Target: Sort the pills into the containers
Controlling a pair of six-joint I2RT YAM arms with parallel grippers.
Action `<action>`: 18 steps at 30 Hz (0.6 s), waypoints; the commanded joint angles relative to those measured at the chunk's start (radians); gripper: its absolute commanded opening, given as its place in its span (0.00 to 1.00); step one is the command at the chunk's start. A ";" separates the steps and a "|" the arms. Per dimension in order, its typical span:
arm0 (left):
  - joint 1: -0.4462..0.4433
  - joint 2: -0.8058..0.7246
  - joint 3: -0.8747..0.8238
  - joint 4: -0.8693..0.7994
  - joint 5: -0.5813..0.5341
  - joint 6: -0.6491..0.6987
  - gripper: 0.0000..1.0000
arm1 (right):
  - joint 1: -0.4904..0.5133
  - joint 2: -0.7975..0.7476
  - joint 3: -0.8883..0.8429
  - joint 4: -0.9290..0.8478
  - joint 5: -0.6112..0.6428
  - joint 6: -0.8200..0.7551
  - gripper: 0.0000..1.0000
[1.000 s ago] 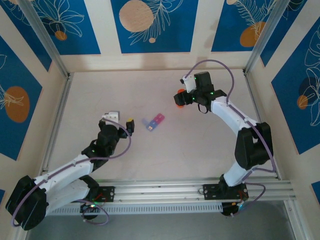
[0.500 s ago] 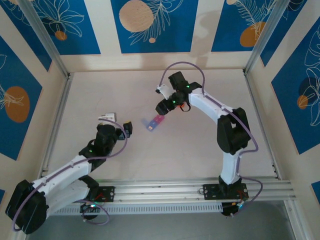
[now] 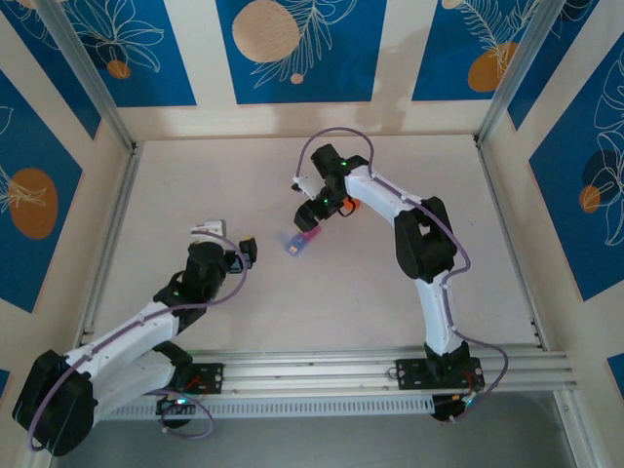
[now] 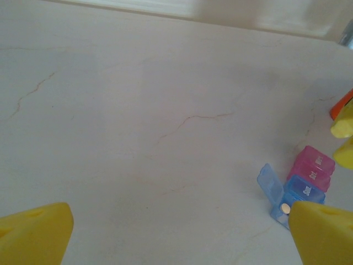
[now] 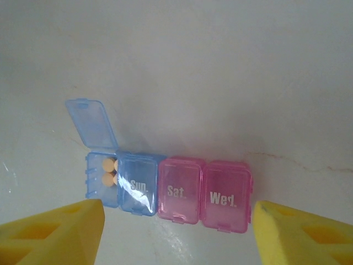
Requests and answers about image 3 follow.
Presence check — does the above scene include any aluminium table side rail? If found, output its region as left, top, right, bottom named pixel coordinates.
left=80, top=140, right=143, bottom=345
left=475, top=138, right=545, bottom=350

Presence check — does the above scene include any narrow blue wall panel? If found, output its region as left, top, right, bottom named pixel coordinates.
left=506, top=0, right=602, bottom=132

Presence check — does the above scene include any blue panel dark blue circle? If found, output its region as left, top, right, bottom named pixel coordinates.
left=528, top=33, right=624, bottom=302

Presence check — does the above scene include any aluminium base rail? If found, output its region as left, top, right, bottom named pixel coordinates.
left=41, top=343, right=576, bottom=406

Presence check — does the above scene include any blue panel orange oval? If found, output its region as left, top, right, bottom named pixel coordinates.
left=0, top=70, right=84, bottom=314

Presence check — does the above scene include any aluminium frame post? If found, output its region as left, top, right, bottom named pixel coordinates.
left=36, top=0, right=137, bottom=153
left=476, top=0, right=570, bottom=146
left=553, top=389, right=604, bottom=468

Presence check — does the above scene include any grey slotted cable duct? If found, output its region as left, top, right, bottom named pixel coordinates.
left=61, top=393, right=436, bottom=421

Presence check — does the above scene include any black controller box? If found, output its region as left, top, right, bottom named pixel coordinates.
left=431, top=384, right=488, bottom=426
left=155, top=393, right=196, bottom=431

